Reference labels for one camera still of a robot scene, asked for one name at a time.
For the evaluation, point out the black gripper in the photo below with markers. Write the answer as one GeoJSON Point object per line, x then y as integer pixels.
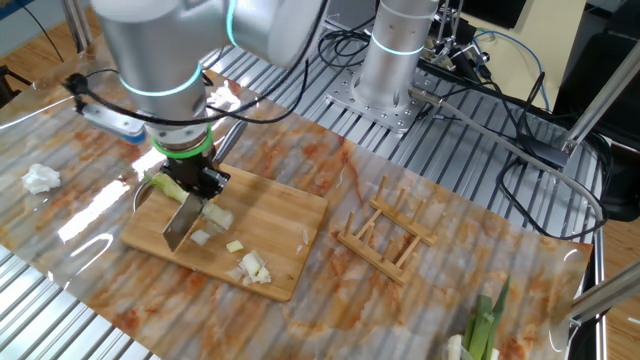
{"type": "Point", "coordinates": [192, 172]}

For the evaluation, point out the long scallion stalk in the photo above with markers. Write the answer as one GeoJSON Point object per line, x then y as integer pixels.
{"type": "Point", "coordinates": [220, 215]}

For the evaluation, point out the steel kitchen knife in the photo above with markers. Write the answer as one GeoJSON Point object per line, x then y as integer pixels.
{"type": "Point", "coordinates": [182, 222]}

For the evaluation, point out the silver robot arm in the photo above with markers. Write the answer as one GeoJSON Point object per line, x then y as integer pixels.
{"type": "Point", "coordinates": [150, 50]}

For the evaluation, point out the small white scallion slice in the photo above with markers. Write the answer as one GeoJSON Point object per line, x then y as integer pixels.
{"type": "Point", "coordinates": [200, 236]}

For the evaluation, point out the round metal rim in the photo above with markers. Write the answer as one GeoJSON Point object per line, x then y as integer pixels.
{"type": "Point", "coordinates": [136, 197]}

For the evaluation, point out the small yellowish scallion piece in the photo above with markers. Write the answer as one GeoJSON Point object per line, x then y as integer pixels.
{"type": "Point", "coordinates": [234, 245]}

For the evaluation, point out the wooden cutting board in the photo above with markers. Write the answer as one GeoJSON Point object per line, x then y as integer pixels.
{"type": "Point", "coordinates": [280, 215]}

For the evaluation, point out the translucent scallion skin piece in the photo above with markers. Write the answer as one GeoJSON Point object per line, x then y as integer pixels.
{"type": "Point", "coordinates": [234, 273]}

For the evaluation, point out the cut white scallion chunk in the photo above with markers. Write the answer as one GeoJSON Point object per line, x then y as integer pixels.
{"type": "Point", "coordinates": [255, 267]}

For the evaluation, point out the white crumpled tissue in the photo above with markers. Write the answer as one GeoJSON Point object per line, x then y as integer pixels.
{"type": "Point", "coordinates": [41, 178]}

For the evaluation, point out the wooden dish rack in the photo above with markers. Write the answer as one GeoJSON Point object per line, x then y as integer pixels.
{"type": "Point", "coordinates": [385, 250]}

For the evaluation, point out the orange marble pattern mat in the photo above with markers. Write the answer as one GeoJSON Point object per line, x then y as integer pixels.
{"type": "Point", "coordinates": [350, 310]}

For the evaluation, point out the black clamp stand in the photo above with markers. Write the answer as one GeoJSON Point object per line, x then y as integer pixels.
{"type": "Point", "coordinates": [10, 85]}

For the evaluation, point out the plastic wrapped scallion bundle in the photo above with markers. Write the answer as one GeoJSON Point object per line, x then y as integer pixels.
{"type": "Point", "coordinates": [480, 325]}

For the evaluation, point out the black power adapter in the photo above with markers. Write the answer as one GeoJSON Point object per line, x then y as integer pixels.
{"type": "Point", "coordinates": [542, 150]}

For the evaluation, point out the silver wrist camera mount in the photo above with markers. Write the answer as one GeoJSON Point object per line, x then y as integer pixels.
{"type": "Point", "coordinates": [112, 122]}

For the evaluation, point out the aluminium frame post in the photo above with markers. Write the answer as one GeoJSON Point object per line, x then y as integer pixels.
{"type": "Point", "coordinates": [605, 295]}
{"type": "Point", "coordinates": [77, 22]}
{"type": "Point", "coordinates": [600, 100]}

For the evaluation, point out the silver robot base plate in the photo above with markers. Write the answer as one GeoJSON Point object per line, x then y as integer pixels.
{"type": "Point", "coordinates": [400, 117]}

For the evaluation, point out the metal camera stand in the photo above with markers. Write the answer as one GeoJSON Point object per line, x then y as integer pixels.
{"type": "Point", "coordinates": [452, 35]}

